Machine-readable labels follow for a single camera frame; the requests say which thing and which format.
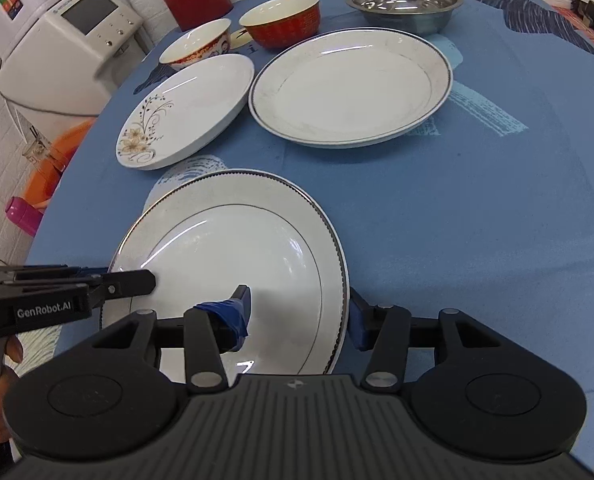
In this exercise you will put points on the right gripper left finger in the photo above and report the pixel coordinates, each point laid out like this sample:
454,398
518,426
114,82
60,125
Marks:
209,330

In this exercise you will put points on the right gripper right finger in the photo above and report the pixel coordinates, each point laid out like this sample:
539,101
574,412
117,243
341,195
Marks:
385,332

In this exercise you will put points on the large white silver-rimmed plate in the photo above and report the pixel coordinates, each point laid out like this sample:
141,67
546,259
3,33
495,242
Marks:
245,227

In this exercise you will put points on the white floral plate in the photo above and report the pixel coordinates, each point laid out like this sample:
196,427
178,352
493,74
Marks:
185,112

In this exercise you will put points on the white plate silver rim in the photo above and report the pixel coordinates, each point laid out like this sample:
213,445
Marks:
351,88

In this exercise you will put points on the white bowl red pattern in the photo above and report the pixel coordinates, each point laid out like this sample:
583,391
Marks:
205,41

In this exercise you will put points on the stainless steel bowl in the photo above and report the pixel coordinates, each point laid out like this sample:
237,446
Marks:
420,17

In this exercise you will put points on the orange plastic basin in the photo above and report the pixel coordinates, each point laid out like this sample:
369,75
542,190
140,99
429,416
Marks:
50,159

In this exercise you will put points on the blue patterned tablecloth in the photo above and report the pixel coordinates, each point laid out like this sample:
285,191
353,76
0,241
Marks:
489,209

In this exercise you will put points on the white water dispenser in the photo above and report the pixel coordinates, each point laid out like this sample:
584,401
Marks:
70,62

